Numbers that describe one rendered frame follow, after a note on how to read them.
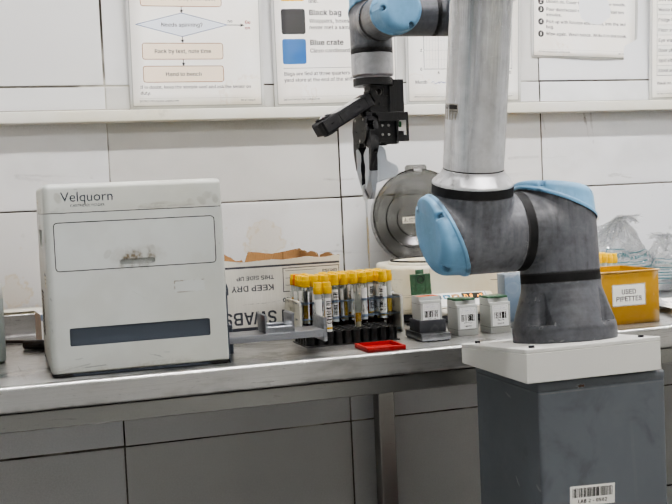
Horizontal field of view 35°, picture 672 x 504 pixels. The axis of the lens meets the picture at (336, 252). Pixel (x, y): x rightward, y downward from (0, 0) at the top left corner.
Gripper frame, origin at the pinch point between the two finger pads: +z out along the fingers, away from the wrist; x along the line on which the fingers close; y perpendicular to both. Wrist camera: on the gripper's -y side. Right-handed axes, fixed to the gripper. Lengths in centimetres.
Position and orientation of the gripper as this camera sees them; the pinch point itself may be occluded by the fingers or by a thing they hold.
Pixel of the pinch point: (366, 191)
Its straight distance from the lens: 189.7
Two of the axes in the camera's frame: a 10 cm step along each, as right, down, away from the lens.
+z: 0.4, 10.0, 0.5
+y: 9.5, -0.6, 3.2
